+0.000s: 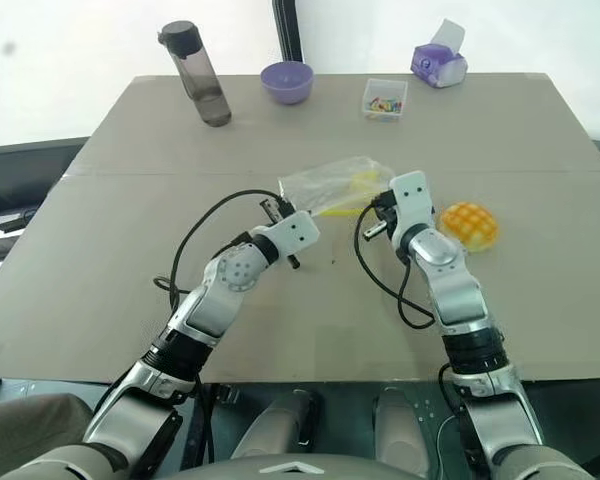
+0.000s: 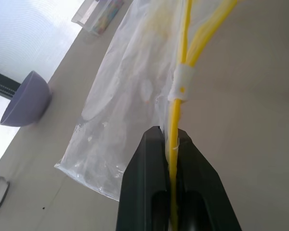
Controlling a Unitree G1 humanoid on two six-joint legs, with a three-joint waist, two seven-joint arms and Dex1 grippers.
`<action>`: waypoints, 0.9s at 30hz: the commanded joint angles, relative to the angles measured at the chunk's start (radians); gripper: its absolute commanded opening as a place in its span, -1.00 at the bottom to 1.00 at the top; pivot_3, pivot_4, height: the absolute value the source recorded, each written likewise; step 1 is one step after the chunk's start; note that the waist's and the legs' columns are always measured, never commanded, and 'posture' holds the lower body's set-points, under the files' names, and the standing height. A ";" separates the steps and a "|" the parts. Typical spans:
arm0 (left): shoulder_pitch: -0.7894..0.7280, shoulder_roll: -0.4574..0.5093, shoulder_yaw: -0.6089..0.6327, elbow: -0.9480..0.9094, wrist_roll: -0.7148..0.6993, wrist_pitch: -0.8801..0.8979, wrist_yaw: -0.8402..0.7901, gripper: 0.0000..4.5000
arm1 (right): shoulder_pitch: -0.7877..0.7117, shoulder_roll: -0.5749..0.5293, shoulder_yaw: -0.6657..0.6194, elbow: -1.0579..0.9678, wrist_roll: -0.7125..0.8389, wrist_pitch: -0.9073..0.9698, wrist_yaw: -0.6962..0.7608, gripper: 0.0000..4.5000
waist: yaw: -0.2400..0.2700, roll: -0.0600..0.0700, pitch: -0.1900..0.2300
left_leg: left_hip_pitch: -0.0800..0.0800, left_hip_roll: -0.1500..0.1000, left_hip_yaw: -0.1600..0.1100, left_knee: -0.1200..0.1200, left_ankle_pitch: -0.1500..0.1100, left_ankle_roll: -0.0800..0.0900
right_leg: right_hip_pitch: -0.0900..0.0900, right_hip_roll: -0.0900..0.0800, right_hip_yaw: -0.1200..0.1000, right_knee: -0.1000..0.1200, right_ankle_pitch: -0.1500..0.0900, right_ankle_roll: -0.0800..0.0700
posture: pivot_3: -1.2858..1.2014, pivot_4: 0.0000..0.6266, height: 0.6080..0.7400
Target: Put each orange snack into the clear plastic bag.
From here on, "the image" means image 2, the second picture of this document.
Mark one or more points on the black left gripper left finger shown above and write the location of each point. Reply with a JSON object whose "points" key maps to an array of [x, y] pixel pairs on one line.
{"points": [[142, 183]]}

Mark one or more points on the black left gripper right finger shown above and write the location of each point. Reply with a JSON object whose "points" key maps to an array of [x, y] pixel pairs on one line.
{"points": [[200, 187]]}

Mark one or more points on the clear plastic zip bag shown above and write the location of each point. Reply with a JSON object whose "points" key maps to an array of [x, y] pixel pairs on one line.
{"points": [[135, 84]]}

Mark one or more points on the purple bowl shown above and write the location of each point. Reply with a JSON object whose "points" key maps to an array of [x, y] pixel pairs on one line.
{"points": [[29, 101]]}

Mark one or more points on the black strip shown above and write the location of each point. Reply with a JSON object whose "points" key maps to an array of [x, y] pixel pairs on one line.
{"points": [[2, 85]]}

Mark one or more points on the clear plastic box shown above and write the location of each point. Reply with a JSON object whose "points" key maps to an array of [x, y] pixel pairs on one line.
{"points": [[97, 15]]}

